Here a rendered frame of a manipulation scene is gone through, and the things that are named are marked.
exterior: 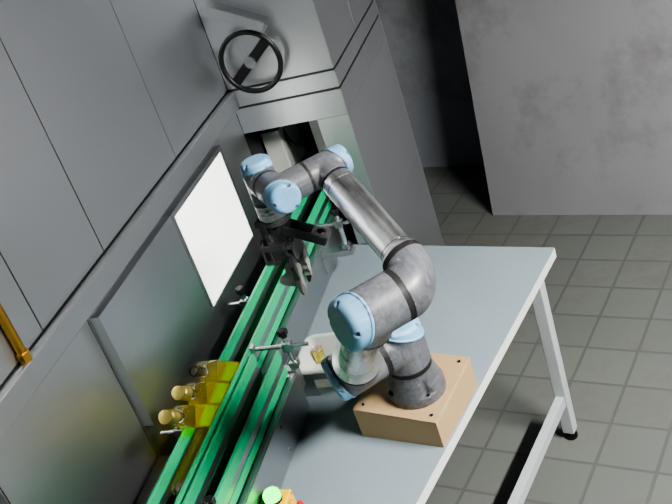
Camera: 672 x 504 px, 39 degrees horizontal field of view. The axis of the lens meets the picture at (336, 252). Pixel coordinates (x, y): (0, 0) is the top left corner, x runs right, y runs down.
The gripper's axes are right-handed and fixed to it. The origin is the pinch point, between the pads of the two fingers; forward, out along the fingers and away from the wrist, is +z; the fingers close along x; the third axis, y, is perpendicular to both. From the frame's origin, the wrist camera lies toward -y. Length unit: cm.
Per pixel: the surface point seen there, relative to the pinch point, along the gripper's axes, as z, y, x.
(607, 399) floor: 118, -56, -84
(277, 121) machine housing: -8, 32, -90
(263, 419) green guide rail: 27.0, 16.5, 17.9
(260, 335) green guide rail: 23.5, 25.7, -13.7
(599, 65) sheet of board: 47, -65, -222
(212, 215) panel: -1, 42, -44
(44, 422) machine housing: -7, 45, 53
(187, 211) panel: -10, 42, -32
